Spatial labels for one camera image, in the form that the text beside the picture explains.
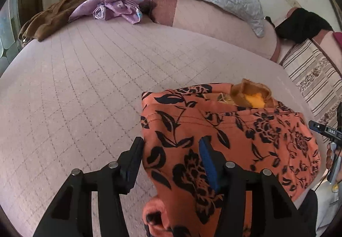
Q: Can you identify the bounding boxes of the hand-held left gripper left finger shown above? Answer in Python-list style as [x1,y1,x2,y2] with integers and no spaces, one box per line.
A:
[33,137,145,237]

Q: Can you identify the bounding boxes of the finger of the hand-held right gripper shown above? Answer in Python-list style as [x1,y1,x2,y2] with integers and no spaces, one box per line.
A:
[308,120,342,144]

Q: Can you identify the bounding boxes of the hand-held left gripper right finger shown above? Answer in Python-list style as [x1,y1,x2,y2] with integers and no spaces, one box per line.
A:
[199,135,310,237]

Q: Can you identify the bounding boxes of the orange black floral garment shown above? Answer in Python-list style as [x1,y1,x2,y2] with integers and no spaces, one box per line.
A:
[141,83,321,237]

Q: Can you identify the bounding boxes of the person's right hand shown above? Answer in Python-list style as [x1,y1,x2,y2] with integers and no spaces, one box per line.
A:
[326,143,342,183]

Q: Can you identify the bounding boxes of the striped floral pillow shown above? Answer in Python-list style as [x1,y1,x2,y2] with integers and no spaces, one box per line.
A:
[279,38,342,131]

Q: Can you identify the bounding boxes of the person's dark trousers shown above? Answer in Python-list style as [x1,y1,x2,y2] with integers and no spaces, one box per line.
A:
[295,189,319,237]

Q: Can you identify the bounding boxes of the mustard yellow cloth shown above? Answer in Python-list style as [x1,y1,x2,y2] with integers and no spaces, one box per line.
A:
[230,78,277,108]

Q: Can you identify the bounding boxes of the pink pillow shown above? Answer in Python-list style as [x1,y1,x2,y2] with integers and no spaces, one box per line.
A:
[311,30,342,62]

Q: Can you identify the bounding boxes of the pink quilted bed cover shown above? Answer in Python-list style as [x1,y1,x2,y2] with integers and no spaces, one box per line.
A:
[0,19,318,237]

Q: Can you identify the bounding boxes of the black cloth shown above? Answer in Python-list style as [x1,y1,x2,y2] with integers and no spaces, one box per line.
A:
[275,8,334,44]

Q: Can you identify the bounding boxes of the pink bolster cushion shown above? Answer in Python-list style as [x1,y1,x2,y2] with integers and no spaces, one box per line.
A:
[150,0,281,62]

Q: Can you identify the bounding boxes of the purple floral cloth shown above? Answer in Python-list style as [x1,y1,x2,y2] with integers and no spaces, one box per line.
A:
[69,0,150,24]

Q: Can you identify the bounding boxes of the brown cloth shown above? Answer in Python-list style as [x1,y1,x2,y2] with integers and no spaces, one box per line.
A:
[18,0,118,42]

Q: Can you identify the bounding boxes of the patterned glass window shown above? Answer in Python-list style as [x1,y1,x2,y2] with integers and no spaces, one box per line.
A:
[0,0,23,76]

